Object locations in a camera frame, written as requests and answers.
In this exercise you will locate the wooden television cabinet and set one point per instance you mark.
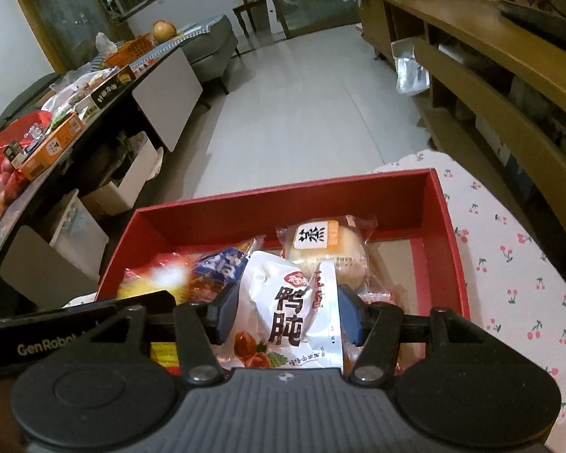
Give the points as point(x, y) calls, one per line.
point(500, 80)

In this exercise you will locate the silver foil bag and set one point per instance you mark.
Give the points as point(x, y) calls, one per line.
point(410, 66)

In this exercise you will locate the yellow pomelo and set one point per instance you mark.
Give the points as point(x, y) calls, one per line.
point(163, 30)

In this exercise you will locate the dark printed box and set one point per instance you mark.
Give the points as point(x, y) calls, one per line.
point(111, 87)

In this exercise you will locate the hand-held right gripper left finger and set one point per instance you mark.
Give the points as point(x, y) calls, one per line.
point(226, 314)

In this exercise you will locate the grey sofa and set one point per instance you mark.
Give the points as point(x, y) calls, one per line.
point(210, 49)

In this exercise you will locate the red cardboard box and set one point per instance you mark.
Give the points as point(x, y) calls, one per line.
point(264, 207)

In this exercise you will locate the orange cardboard box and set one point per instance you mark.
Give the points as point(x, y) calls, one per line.
point(52, 146)

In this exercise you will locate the cherry print tablecloth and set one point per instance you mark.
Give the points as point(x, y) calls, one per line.
point(514, 255)

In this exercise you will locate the orange plastic basket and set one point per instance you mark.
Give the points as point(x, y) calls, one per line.
point(129, 49)

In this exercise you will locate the white duck snack packet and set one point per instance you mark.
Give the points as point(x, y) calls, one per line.
point(283, 306)

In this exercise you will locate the black coffee table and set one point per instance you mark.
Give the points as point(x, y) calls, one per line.
point(170, 94)

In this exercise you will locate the blue snack packet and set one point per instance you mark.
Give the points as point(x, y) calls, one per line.
point(221, 264)

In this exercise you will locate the clear steamed cake packet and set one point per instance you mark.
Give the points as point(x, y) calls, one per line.
point(330, 250)

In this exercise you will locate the white storage box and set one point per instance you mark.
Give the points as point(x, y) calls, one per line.
point(132, 174)

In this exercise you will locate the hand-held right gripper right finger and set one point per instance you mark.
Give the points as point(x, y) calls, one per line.
point(349, 314)

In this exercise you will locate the red plastic bag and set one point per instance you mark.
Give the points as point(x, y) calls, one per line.
point(14, 137)

